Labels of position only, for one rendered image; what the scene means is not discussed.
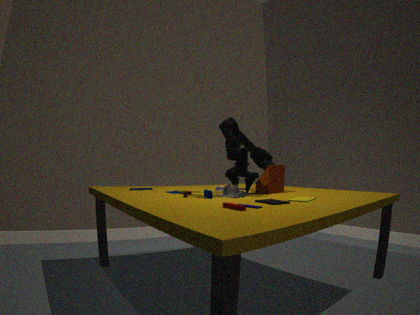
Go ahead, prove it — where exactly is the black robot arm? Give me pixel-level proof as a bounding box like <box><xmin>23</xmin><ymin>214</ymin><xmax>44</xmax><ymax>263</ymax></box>
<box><xmin>219</xmin><ymin>117</ymin><xmax>274</xmax><ymax>178</ymax></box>

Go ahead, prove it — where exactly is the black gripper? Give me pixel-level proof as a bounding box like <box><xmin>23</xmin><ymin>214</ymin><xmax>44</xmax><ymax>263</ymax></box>
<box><xmin>225</xmin><ymin>161</ymin><xmax>259</xmax><ymax>193</ymax></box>

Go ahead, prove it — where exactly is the red flat bar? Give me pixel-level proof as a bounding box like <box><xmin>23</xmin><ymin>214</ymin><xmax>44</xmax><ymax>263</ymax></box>
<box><xmin>223</xmin><ymin>203</ymin><xmax>246</xmax><ymax>211</ymax></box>

